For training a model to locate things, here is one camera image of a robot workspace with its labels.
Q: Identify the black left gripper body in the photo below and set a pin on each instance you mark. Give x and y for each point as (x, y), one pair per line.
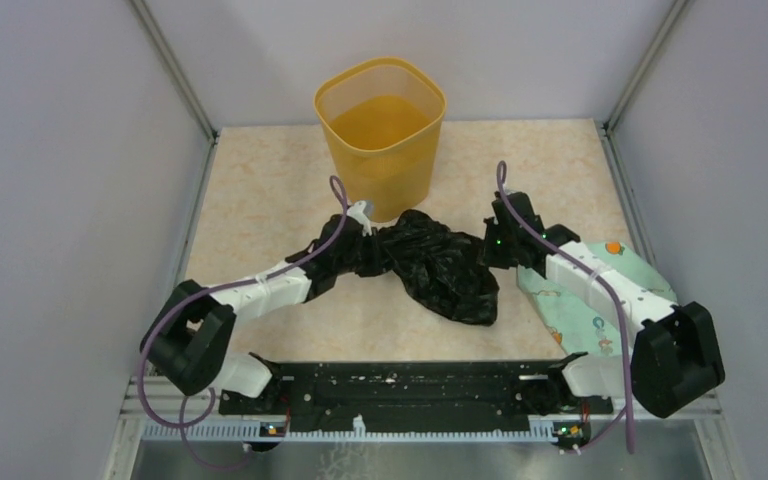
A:
(358, 244)

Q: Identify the right aluminium frame post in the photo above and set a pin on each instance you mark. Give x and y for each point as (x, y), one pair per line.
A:
(663, 33)

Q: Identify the aluminium frame post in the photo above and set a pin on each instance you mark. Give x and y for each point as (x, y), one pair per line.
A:
(663, 33)
(172, 67)

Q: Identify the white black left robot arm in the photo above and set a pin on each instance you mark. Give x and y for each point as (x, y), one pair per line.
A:
(189, 340)

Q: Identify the light green patterned cloth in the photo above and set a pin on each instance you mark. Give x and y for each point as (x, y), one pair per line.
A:
(575, 326)

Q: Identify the grey slotted cable duct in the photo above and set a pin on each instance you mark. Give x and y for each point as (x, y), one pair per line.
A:
(251, 431)

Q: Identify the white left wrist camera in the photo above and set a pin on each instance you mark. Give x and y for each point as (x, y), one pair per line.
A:
(360, 211)

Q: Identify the yellow ribbed trash bin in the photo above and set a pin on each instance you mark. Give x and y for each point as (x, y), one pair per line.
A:
(382, 121)

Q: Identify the left aluminium frame post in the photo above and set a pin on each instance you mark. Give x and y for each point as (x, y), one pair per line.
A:
(172, 67)

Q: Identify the black plastic trash bag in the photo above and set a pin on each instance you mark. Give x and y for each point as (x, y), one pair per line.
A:
(441, 269)

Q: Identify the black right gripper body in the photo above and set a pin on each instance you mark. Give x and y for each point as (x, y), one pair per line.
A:
(499, 244)

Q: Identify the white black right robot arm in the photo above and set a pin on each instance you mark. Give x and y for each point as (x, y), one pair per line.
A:
(624, 338)

